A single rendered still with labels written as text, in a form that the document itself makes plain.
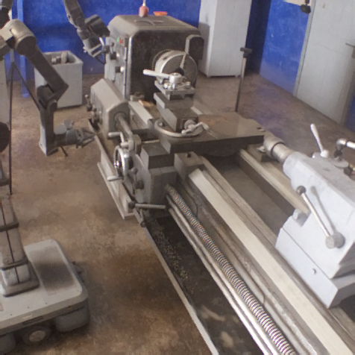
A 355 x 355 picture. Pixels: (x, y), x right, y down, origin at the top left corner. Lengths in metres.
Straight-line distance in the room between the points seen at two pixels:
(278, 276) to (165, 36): 1.72
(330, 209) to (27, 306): 1.45
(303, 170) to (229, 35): 4.83
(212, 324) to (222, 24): 4.90
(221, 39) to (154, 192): 4.36
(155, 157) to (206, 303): 0.74
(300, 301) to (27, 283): 1.33
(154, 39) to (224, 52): 3.66
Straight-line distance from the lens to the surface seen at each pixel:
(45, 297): 2.04
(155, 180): 1.92
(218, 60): 6.14
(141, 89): 2.64
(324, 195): 1.36
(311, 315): 1.33
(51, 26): 5.76
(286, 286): 1.39
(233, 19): 6.11
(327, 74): 5.57
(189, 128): 1.91
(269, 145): 1.64
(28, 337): 2.12
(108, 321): 2.24
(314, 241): 1.38
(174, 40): 2.62
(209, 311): 1.81
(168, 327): 2.23
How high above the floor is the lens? 1.80
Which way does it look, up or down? 33 degrees down
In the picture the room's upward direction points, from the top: 6 degrees clockwise
